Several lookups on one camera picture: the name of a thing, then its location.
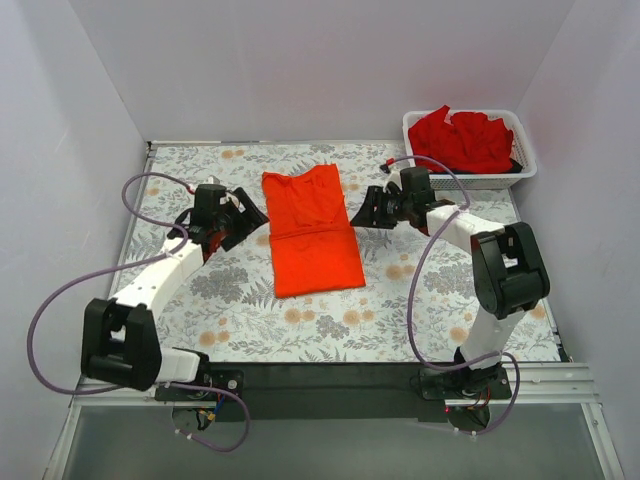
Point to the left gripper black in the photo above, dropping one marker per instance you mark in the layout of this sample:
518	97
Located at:
236	220

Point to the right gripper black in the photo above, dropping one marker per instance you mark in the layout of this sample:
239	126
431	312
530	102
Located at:
379	206

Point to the orange t shirt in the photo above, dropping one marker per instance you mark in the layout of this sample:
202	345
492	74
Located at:
313	246

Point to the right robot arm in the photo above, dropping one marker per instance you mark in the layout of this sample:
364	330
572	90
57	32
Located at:
509	278

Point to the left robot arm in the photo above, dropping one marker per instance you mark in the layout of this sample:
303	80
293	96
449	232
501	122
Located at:
120	343

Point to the red shirts pile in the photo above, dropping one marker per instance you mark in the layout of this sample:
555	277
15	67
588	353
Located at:
466	142

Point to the black garment in basket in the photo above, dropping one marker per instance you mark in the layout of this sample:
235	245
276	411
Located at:
517	165

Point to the white plastic basket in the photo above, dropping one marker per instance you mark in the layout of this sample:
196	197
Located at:
522	153

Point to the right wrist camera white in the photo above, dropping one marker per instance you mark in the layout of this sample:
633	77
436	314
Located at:
392	188

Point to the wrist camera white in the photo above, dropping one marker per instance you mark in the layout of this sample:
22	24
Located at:
392	188
230	197

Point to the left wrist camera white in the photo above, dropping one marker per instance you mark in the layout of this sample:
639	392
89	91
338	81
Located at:
230	197

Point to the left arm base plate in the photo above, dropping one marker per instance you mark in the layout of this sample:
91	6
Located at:
229	380

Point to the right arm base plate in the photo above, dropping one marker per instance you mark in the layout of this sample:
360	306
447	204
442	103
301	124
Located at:
465	384

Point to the aluminium frame rail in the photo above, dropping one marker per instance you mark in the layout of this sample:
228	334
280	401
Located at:
540	383

